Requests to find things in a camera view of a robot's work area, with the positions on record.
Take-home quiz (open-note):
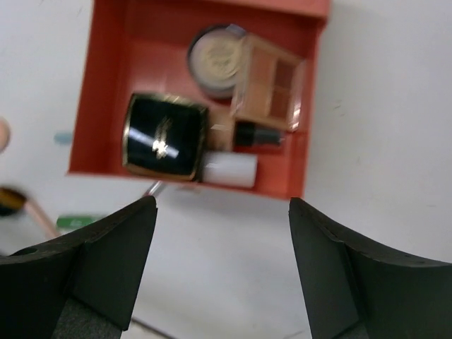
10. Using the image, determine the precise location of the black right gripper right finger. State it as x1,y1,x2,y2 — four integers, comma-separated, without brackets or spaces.
289,198,451,338

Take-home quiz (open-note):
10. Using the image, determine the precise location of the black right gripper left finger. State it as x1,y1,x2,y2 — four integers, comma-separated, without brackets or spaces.
1,196,157,338

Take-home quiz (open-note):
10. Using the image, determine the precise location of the black gold square compact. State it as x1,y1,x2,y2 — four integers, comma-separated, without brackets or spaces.
121,93,209,182

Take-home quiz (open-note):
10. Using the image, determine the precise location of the beige foundation pump bottle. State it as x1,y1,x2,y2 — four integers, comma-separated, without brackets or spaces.
207,120,284,152

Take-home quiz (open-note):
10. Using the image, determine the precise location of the beige eyeshadow palette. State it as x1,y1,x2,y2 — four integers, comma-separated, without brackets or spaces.
231,34,305,132

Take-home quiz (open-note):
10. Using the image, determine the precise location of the coral top drawer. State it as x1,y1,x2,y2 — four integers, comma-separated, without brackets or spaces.
69,1,331,200

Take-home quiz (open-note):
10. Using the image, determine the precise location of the round black powder jar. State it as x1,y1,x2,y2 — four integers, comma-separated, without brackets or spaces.
186,24,246,100

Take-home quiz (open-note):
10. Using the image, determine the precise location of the green lipstick tube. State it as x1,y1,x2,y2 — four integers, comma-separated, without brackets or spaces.
56,215,105,230

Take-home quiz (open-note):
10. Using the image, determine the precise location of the pink handled makeup brush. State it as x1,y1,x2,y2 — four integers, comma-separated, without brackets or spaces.
1,186,61,239

